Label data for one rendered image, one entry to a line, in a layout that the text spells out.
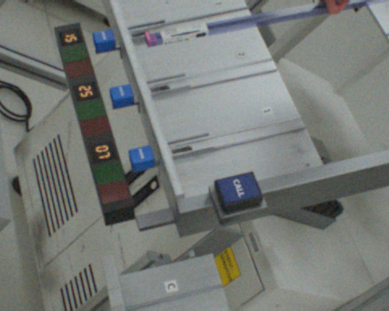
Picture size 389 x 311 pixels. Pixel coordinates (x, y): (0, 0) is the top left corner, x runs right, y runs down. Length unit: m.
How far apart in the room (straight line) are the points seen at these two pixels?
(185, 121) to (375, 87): 2.27
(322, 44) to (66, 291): 2.16
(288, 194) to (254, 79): 0.19
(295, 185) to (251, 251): 0.32
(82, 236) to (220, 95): 0.63
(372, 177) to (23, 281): 0.96
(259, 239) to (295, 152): 0.29
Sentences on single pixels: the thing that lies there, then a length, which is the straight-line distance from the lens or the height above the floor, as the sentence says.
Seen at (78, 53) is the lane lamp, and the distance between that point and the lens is 1.14.
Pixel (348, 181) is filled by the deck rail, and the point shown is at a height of 0.86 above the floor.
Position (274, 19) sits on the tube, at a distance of 1.02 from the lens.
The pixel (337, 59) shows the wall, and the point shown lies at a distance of 3.42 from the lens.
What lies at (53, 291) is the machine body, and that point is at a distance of 1.65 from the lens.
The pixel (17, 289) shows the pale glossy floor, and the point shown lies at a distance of 1.75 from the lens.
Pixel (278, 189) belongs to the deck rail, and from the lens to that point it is 0.97.
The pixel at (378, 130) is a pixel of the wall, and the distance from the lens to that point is 3.19.
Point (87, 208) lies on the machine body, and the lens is 1.61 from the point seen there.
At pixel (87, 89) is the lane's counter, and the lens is 1.09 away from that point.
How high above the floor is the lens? 1.21
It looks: 28 degrees down
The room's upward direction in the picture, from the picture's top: 49 degrees clockwise
